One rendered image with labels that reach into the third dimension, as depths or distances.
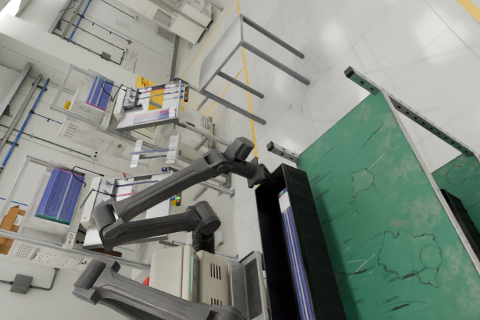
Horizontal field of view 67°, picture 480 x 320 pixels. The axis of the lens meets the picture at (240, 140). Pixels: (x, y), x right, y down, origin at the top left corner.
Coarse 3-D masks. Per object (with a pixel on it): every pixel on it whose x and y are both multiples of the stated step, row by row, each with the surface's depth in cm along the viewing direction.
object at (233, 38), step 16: (240, 16) 328; (240, 32) 311; (224, 48) 330; (256, 48) 313; (288, 48) 357; (208, 64) 352; (224, 64) 321; (272, 64) 321; (208, 80) 334; (304, 80) 335; (208, 96) 349; (240, 112) 366
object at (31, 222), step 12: (24, 168) 316; (48, 168) 336; (72, 168) 335; (84, 180) 336; (12, 192) 298; (0, 216) 282; (72, 216) 308; (36, 228) 297; (48, 228) 298; (60, 228) 299; (72, 240) 299
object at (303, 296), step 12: (288, 204) 125; (288, 216) 123; (288, 228) 121; (288, 240) 118; (300, 264) 110; (300, 276) 108; (300, 288) 106; (300, 300) 104; (300, 312) 103; (312, 312) 99
